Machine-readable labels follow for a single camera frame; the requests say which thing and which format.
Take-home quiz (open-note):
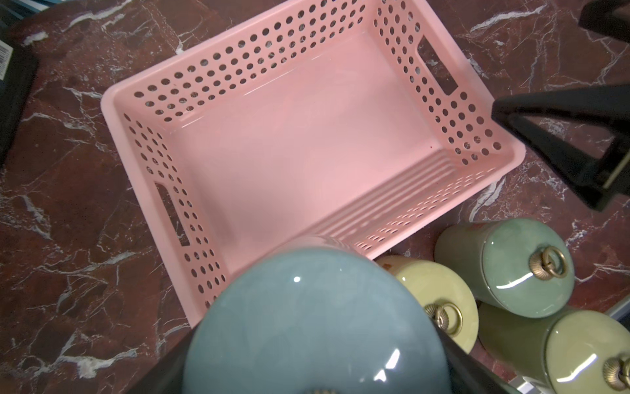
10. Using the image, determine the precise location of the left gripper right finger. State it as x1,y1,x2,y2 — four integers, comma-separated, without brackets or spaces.
437,329,519,394

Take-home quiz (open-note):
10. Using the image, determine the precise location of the pink plastic basket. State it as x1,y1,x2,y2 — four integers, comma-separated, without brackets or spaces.
101,1,526,325

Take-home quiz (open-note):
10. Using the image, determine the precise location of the yellow black toolbox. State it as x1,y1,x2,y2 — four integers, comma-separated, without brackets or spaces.
1,31,39,166

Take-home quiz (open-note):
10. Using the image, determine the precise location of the olive tea canister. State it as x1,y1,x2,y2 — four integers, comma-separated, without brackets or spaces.
377,255,479,353
479,304,629,393

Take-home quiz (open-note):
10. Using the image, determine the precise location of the blue-grey tea canister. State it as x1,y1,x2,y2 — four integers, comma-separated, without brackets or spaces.
182,244,452,393

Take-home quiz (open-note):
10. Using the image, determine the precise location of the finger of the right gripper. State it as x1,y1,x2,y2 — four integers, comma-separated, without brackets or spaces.
578,0,629,42
492,84,629,212

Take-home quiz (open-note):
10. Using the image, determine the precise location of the green tea canister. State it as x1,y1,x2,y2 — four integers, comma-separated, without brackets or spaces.
434,218,575,318

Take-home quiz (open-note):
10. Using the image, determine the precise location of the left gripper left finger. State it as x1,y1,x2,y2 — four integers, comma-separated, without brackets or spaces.
127,328,197,394

